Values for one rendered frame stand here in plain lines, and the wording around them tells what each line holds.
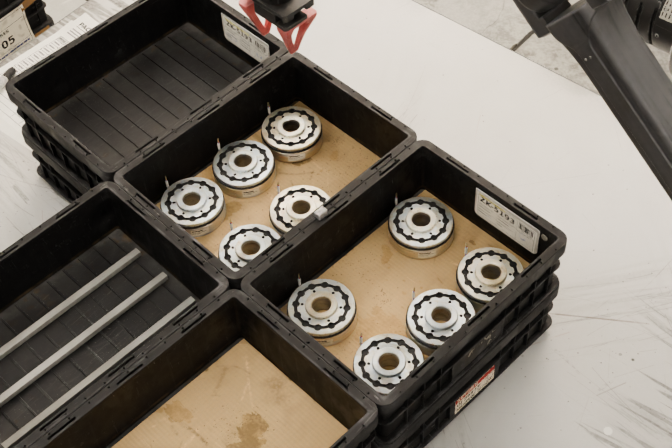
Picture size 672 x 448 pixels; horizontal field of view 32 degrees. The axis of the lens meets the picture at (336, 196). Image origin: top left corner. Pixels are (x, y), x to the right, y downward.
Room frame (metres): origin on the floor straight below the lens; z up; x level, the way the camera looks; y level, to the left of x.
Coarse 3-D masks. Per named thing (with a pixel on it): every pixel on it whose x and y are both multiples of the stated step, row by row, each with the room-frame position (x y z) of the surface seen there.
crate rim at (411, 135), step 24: (264, 72) 1.44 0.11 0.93; (360, 96) 1.37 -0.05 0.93; (192, 120) 1.34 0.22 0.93; (384, 120) 1.31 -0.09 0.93; (168, 144) 1.29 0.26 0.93; (408, 144) 1.25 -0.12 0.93; (168, 216) 1.14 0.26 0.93; (312, 216) 1.12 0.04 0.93; (192, 240) 1.09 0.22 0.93; (288, 240) 1.08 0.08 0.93; (216, 264) 1.04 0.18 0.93
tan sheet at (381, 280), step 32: (384, 224) 1.17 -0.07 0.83; (352, 256) 1.11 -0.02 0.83; (384, 256) 1.11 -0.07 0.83; (448, 256) 1.10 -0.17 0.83; (352, 288) 1.05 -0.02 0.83; (384, 288) 1.05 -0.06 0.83; (416, 288) 1.05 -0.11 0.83; (448, 288) 1.04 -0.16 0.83; (384, 320) 0.99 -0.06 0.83; (352, 352) 0.94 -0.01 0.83
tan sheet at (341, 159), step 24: (336, 144) 1.36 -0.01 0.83; (360, 144) 1.35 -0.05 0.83; (288, 168) 1.31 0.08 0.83; (312, 168) 1.30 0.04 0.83; (336, 168) 1.30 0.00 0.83; (360, 168) 1.30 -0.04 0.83; (264, 192) 1.26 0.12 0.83; (336, 192) 1.25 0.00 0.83; (240, 216) 1.21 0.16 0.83; (264, 216) 1.21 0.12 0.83; (216, 240) 1.17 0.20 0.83
